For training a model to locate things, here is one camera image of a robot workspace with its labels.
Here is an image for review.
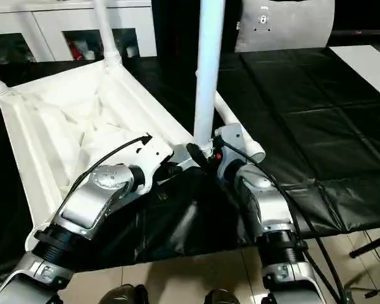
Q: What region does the white plastic table top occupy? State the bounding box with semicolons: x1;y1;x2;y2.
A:
0;58;210;251

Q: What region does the black work mat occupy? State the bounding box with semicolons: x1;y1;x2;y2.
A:
0;47;380;282

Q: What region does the black box with gold label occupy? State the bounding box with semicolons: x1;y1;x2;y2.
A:
151;0;241;56

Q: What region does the dark left robot foot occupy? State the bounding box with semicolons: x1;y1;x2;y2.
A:
99;283;146;304

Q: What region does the dark robot foot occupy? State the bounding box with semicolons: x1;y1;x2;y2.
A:
205;288;240;304
99;283;146;304

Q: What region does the dark right robot foot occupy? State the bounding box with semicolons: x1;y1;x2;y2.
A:
205;288;240;304

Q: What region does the grey cushion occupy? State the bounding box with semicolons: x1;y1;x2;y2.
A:
234;0;336;53

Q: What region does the black stand leg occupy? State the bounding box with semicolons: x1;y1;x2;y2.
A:
350;234;380;258

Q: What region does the white glass-door cabinet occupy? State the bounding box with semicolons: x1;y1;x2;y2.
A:
0;0;158;64

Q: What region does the black bar with red mark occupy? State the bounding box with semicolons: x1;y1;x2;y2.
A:
331;30;380;48

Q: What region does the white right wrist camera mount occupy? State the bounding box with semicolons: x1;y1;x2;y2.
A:
213;123;246;178

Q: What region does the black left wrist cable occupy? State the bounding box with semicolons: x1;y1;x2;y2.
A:
55;133;153;222

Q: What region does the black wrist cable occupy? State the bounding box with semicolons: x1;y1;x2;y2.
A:
55;133;153;222
223;139;343;304

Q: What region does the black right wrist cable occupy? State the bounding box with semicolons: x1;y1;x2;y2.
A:
223;139;343;304

